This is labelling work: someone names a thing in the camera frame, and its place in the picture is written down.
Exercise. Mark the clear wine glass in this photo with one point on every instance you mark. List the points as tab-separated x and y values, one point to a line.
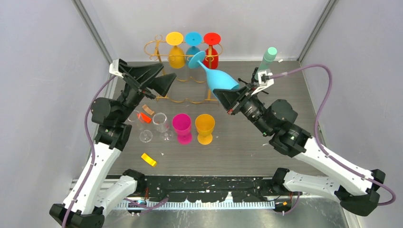
162	126
136	119

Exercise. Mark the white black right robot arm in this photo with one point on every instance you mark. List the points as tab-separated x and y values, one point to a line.
353	187

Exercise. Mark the yellow wine glass back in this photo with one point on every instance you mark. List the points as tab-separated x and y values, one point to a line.
176	56

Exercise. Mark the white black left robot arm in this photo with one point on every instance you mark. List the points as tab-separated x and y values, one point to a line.
86	206

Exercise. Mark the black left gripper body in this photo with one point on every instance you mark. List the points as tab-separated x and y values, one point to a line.
142	90

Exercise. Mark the yellow wine glass front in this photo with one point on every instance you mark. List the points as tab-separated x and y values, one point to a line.
205	124

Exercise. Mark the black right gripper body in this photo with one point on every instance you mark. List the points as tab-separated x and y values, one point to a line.
235	108

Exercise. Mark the pink wine glass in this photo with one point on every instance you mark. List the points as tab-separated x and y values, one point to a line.
182	125

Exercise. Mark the yellow block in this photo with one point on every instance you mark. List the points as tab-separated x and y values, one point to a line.
149	160

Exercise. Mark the red wine glass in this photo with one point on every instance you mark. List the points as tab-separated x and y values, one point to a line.
212	58

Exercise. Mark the orange red block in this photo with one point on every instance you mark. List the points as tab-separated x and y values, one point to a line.
144	118

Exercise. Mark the aluminium frame rail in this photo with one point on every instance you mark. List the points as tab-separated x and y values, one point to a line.
227	203

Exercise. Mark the yellow wine glass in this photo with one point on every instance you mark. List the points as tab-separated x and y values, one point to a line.
176	56
205	124

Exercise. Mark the blue wine glass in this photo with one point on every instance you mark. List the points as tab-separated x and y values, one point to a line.
193	39
216	79

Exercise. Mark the small black tripod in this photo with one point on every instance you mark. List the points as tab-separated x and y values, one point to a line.
252	78

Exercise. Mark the tan wooden block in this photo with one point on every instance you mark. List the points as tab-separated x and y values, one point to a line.
148	110

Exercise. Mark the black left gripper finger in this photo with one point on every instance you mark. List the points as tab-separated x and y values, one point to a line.
155	70
163	83

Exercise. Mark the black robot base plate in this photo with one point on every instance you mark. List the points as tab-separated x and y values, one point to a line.
209	189

